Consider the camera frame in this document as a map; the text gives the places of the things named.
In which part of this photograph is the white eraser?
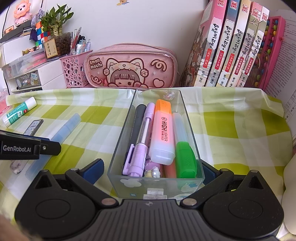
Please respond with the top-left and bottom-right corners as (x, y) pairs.
(10, 160), (28, 175)

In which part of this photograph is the pencil lead refill box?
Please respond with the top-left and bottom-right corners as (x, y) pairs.
(23, 119), (44, 136)

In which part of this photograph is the white green glue stick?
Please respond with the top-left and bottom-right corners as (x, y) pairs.
(3, 97), (37, 127)

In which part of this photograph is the light blue highlighter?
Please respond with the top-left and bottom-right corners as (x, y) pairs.
(25, 113), (81, 181)

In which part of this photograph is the clear plastic organizer tray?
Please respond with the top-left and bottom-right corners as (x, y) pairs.
(108, 89), (205, 199)

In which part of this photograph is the green highlighter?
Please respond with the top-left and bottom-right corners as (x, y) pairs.
(175, 142), (197, 178)

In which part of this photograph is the purple pen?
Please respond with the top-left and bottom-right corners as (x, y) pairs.
(122, 102), (155, 177)

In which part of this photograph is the clear white highlighter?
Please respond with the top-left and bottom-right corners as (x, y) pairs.
(172, 113), (188, 144)

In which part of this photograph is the green checkered tablecloth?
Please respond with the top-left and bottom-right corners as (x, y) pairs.
(0, 86), (293, 223)

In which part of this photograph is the orange highlighter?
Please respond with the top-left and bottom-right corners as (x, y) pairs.
(149, 99), (175, 165)

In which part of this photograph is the white rabbit drawer organizer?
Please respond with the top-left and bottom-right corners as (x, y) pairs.
(1, 36), (66, 94)

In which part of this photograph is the black marker pen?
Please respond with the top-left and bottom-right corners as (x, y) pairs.
(124, 104), (147, 163)

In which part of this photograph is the pink perforated pen holder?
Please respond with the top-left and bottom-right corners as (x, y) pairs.
(60, 50), (92, 88)

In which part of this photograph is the small framed calligraphy sign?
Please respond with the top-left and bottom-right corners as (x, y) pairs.
(43, 38), (58, 59)

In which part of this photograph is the pink spine book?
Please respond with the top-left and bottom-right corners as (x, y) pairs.
(180, 0), (227, 87)

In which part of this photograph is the pink cat pencil case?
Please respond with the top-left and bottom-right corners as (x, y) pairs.
(84, 43), (178, 89)

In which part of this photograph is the colourful puzzle cube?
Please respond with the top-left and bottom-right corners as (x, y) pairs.
(30, 21), (51, 48)

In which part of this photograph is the pink abacus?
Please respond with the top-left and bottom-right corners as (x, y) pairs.
(245, 16), (285, 90)

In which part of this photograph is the open printed paper stack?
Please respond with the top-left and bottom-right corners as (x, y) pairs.
(263, 17), (296, 130)

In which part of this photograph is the bamboo plant in glass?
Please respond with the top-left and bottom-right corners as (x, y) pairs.
(41, 4), (74, 59)

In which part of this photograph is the pink lion plush toy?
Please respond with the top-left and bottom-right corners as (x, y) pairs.
(14, 0), (32, 27)

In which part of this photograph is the blue spine book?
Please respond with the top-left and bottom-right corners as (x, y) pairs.
(205, 0), (240, 87)

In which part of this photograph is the pale spine book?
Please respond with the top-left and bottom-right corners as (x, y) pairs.
(236, 6), (269, 87)

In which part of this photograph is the beige spine book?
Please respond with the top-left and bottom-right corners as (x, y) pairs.
(216, 0), (251, 87)

